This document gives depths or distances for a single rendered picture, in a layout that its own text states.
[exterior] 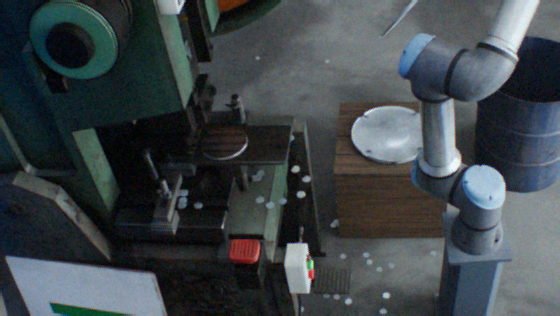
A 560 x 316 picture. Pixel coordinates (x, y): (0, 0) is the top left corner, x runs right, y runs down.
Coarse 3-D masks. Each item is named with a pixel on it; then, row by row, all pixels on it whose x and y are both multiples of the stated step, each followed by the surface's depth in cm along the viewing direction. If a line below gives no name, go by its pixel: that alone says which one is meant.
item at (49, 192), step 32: (0, 192) 154; (32, 192) 152; (64, 192) 158; (0, 224) 165; (32, 224) 162; (64, 224) 160; (32, 256) 174; (64, 256) 171; (96, 256) 168; (128, 256) 166; (160, 256) 164; (192, 256) 163; (224, 256) 159; (160, 288) 176; (192, 288) 174; (224, 288) 169; (288, 288) 166
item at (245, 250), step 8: (240, 240) 147; (248, 240) 147; (256, 240) 146; (232, 248) 145; (240, 248) 145; (248, 248) 145; (256, 248) 145; (232, 256) 144; (240, 256) 143; (248, 256) 143; (256, 256) 143
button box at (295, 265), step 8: (288, 248) 160; (296, 248) 160; (304, 248) 159; (288, 256) 158; (296, 256) 158; (304, 256) 158; (288, 264) 157; (296, 264) 156; (304, 264) 157; (288, 272) 158; (296, 272) 158; (304, 272) 158; (288, 280) 161; (296, 280) 161; (304, 280) 160; (296, 288) 163; (304, 288) 163
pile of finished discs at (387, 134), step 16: (368, 112) 233; (384, 112) 232; (400, 112) 231; (368, 128) 227; (384, 128) 225; (400, 128) 224; (416, 128) 224; (368, 144) 221; (384, 144) 220; (400, 144) 219; (416, 144) 218; (384, 160) 214; (400, 160) 213
